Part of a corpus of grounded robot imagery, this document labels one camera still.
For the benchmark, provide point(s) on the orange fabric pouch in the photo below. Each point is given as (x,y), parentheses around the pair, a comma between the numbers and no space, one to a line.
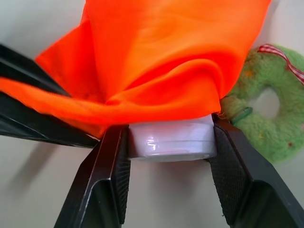
(154,59)

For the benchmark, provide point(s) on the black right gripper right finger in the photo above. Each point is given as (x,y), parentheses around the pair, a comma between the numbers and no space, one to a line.
(240,185)

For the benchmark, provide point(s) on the green felt wreath with ribbon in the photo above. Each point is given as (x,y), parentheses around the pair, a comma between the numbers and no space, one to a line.
(280,137)

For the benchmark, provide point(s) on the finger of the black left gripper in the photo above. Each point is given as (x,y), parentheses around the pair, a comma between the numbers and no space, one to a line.
(28,123)
(21,66)

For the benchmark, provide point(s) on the white tube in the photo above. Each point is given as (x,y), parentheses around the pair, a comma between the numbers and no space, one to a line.
(166,147)

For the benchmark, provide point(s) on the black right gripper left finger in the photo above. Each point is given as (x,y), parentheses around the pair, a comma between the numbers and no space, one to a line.
(99,185)

